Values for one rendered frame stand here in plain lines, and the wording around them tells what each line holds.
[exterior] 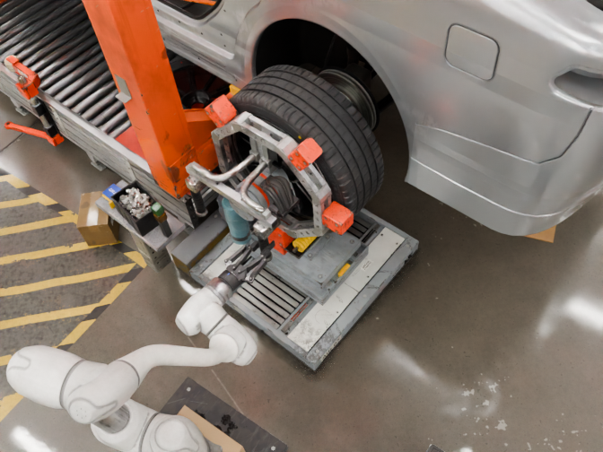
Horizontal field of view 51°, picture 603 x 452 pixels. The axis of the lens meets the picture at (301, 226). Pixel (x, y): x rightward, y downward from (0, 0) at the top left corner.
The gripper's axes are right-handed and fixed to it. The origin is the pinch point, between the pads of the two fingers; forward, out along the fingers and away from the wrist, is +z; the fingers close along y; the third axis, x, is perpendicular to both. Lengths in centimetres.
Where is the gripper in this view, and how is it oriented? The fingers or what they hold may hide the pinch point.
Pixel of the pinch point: (263, 246)
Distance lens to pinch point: 225.2
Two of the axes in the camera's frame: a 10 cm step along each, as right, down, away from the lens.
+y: 7.7, 5.0, -4.1
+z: 6.4, -6.5, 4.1
